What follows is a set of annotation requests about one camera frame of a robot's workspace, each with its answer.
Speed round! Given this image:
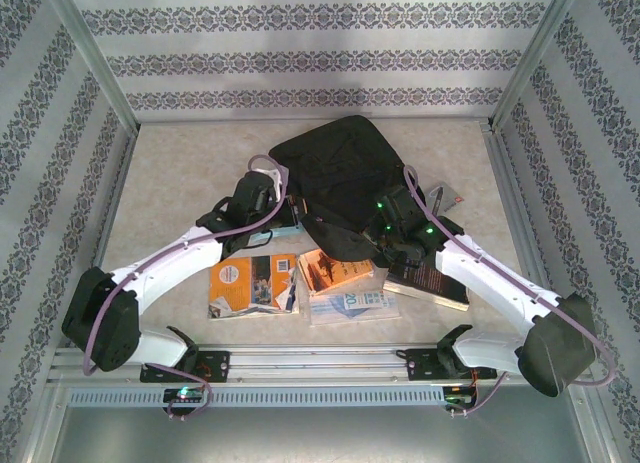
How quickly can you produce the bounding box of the light blue notebook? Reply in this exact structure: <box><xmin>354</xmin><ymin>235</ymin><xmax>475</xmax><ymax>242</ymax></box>
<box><xmin>249</xmin><ymin>225</ymin><xmax>304</xmax><ymax>247</ymax></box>

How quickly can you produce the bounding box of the thick black book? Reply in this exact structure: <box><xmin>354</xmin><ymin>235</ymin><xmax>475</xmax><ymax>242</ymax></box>
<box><xmin>383</xmin><ymin>262</ymin><xmax>471</xmax><ymax>313</ymax></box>

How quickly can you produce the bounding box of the black backpack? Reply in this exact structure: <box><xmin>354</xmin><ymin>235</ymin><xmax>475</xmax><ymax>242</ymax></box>
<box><xmin>272</xmin><ymin>115</ymin><xmax>431</xmax><ymax>274</ymax></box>

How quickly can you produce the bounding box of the small orange book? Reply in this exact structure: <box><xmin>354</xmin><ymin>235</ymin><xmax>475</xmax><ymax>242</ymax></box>
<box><xmin>297</xmin><ymin>249</ymin><xmax>376</xmax><ymax>297</ymax></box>

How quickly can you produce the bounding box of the orange geography magazine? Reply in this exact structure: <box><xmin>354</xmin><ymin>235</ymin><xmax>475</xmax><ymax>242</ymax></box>
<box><xmin>207</xmin><ymin>254</ymin><xmax>301</xmax><ymax>320</ymax></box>

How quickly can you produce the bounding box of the grey card red mark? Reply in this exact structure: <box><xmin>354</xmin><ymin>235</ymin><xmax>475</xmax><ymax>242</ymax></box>
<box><xmin>427</xmin><ymin>184</ymin><xmax>466</xmax><ymax>217</ymax></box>

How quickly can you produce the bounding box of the grey metal panel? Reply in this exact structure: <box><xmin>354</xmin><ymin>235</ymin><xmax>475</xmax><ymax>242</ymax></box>
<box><xmin>29</xmin><ymin>382</ymin><xmax>621</xmax><ymax>463</ymax></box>

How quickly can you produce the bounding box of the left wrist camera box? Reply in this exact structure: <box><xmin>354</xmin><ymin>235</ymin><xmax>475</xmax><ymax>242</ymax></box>
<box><xmin>253</xmin><ymin>166</ymin><xmax>287</xmax><ymax>194</ymax></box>

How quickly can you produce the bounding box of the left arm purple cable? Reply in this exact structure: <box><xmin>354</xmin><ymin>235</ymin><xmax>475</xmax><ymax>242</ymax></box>
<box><xmin>82</xmin><ymin>155</ymin><xmax>291</xmax><ymax>422</ymax></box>

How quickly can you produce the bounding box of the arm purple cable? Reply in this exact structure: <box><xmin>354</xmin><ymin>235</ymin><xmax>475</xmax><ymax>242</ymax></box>
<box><xmin>402</xmin><ymin>165</ymin><xmax>619</xmax><ymax>417</ymax></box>
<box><xmin>82</xmin><ymin>155</ymin><xmax>291</xmax><ymax>422</ymax></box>

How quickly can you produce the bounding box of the aluminium side rail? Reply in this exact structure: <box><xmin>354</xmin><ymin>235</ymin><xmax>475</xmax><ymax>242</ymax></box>
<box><xmin>69</xmin><ymin>125</ymin><xmax>140</xmax><ymax>349</ymax></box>
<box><xmin>479</xmin><ymin>121</ymin><xmax>571</xmax><ymax>344</ymax></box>

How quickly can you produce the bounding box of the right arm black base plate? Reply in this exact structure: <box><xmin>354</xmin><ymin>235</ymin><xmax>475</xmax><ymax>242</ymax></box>
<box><xmin>404</xmin><ymin>346</ymin><xmax>499</xmax><ymax>383</ymax></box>

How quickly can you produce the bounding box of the aluminium mounting rail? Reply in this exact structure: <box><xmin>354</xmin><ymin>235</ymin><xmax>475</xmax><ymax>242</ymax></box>
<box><xmin>47</xmin><ymin>345</ymin><xmax>586</xmax><ymax>387</ymax></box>

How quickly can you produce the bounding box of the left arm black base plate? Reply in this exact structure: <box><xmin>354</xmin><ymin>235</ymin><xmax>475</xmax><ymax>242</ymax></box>
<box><xmin>139</xmin><ymin>350</ymin><xmax>231</xmax><ymax>384</ymax></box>

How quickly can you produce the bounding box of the slotted grey cable duct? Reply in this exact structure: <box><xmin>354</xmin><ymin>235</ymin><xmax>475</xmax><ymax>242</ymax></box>
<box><xmin>67</xmin><ymin>385</ymin><xmax>474</xmax><ymax>408</ymax></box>

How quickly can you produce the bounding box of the aluminium frame post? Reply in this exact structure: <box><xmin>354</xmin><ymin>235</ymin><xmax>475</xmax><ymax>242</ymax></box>
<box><xmin>488</xmin><ymin>0</ymin><xmax>586</xmax><ymax>132</ymax></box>
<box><xmin>42</xmin><ymin>0</ymin><xmax>140</xmax><ymax>132</ymax></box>

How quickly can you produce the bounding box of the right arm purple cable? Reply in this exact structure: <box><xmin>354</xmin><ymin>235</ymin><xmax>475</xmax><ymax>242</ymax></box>
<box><xmin>402</xmin><ymin>165</ymin><xmax>619</xmax><ymax>417</ymax></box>

